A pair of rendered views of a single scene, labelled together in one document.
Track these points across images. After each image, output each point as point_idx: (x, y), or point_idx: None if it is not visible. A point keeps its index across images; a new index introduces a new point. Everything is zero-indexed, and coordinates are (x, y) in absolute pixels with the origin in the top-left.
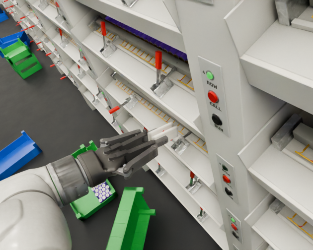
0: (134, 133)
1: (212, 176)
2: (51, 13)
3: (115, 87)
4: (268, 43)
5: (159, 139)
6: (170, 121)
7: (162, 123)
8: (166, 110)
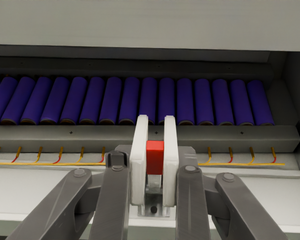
0: (77, 188)
1: (291, 205)
2: None
3: None
4: None
5: (182, 161)
6: (63, 159)
7: (39, 176)
8: (203, 20)
